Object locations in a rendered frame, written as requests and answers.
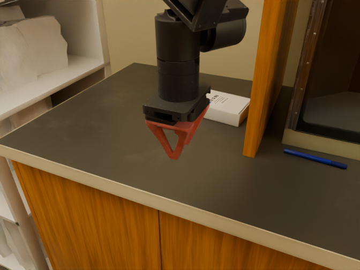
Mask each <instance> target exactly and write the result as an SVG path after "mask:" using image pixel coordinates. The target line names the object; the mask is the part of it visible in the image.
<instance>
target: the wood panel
mask: <svg viewBox="0 0 360 270"><path fill-rule="evenodd" d="M298 2H299V0H264V6H263V11H262V18H261V25H260V33H259V41H258V48H257V55H256V63H255V68H254V75H253V83H252V90H251V98H250V105H249V113H248V117H247V125H246V133H245V140H244V147H243V155H244V156H249V157H252V158H254V157H255V155H256V153H257V150H258V147H259V145H260V142H261V139H262V137H263V135H264V132H265V129H266V126H267V124H268V121H269V118H270V116H271V113H272V111H273V108H274V106H275V103H276V100H277V98H278V95H279V92H280V90H281V87H282V84H283V79H284V73H285V69H286V64H287V59H288V54H289V48H290V43H291V38H292V34H293V29H294V24H295V19H296V13H297V8H298Z"/></svg>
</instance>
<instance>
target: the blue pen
mask: <svg viewBox="0 0 360 270"><path fill-rule="evenodd" d="M284 153H288V154H292V155H295V156H299V157H302V158H306V159H309V160H313V161H317V162H321V163H324V164H328V165H331V166H335V167H339V168H342V169H347V166H348V165H347V164H343V163H339V162H335V161H330V160H328V159H324V158H321V157H317V156H314V155H310V154H306V153H302V152H298V151H294V150H292V149H287V148H285V149H284Z"/></svg>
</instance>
